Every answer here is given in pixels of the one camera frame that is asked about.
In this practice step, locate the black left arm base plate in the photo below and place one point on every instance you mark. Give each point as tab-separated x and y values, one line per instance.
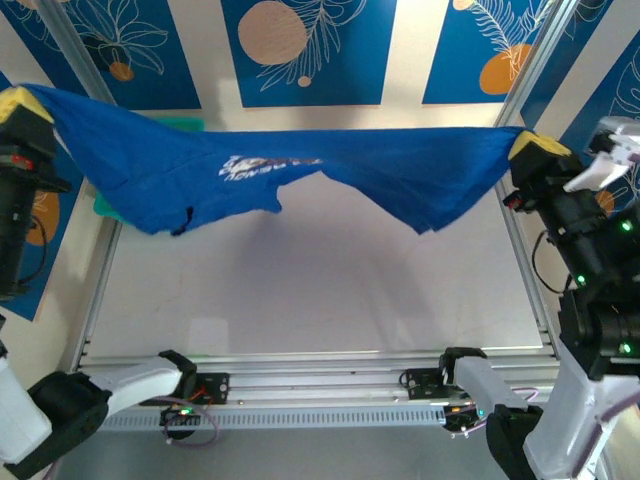
217	387

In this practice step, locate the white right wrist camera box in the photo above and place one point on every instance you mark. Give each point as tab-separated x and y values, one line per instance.
610	150

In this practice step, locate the blue poster with leaf lines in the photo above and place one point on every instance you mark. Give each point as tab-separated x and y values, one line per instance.
45	50

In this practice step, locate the blue t-shirt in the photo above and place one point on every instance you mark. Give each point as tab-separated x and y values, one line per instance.
350	160

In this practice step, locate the blue poster with line drawing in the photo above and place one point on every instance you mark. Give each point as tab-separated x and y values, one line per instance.
560	75

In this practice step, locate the wide aluminium base rail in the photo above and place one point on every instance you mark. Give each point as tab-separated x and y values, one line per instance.
320	382

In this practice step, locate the grey metal panel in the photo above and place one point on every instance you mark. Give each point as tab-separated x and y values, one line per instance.
320	457

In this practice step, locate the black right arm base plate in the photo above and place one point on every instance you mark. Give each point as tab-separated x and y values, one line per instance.
420	385

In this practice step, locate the aluminium table edge rail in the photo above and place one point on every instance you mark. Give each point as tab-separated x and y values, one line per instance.
540	320
92	300

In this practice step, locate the blue poster white flower drawing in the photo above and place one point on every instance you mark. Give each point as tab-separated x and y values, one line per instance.
170	75

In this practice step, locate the blue poster large orange circle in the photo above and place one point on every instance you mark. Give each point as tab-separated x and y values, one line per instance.
52	220

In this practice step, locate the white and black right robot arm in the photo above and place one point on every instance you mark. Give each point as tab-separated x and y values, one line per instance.
565	425

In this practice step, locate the blue poster orange circle fern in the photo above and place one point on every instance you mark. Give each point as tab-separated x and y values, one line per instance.
450	75

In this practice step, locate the blue poster navy circle lily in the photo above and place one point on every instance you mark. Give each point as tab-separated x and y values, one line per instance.
620	95

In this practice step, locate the aluminium frame post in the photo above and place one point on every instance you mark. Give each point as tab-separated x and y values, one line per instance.
530	75
74	45

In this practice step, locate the blue poster with beige circle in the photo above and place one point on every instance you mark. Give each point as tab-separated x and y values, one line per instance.
350	75

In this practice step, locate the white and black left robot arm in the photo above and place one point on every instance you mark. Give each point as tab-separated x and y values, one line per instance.
140	382

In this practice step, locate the teal plastic basket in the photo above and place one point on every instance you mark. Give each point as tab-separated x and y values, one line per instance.
102	206

